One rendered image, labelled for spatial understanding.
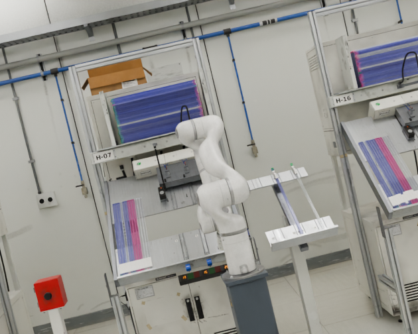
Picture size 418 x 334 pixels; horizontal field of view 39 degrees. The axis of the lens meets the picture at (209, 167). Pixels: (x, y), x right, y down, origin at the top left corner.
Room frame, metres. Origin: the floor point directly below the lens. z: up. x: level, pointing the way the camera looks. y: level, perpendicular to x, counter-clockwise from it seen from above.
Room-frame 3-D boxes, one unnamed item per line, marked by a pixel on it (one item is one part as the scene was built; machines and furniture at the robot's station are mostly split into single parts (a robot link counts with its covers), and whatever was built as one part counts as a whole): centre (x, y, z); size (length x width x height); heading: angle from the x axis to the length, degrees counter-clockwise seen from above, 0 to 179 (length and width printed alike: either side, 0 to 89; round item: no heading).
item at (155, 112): (3.44, 0.21, 1.52); 0.51 x 0.13 x 0.27; 93
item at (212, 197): (2.52, -0.01, 1.00); 0.19 x 0.12 x 0.24; 98
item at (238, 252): (2.52, -0.04, 0.79); 0.19 x 0.19 x 0.18
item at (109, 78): (3.74, 0.34, 1.82); 0.68 x 0.30 x 0.20; 93
